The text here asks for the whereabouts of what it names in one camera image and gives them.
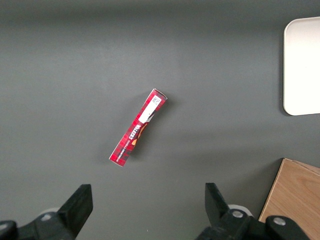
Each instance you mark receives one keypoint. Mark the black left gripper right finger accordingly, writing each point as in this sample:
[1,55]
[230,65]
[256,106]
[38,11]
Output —
[220,215]

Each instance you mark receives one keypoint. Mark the red tartan shortbread box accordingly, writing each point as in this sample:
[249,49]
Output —
[140,125]

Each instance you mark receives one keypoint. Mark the white plastic tray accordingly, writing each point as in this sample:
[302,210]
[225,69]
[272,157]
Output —
[302,67]

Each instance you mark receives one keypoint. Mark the wooden board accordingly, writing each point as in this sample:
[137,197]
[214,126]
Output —
[295,197]

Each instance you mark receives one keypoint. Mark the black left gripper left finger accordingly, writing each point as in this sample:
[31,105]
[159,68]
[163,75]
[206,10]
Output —
[72,212]

